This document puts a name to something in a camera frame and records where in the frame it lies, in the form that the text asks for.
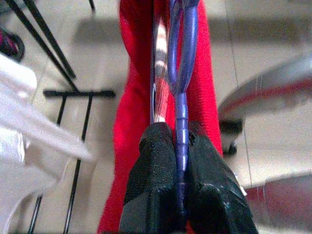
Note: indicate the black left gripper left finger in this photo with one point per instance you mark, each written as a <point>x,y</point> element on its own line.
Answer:
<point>153,170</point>

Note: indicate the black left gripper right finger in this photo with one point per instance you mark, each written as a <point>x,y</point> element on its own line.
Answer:
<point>212,190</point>

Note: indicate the red polo shirt plaid collar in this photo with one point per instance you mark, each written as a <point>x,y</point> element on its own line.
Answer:
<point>131,122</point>

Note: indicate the purple plastic clothes hanger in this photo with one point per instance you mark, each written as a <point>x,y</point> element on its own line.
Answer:
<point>181,109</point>

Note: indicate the white shirt with plaid trim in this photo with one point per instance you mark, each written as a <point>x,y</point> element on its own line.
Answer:
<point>14,146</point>

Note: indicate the black and chrome clothes rack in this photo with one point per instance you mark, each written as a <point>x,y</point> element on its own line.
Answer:
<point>80,94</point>

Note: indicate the black and pink object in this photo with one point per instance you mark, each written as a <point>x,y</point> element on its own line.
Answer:
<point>9,46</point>

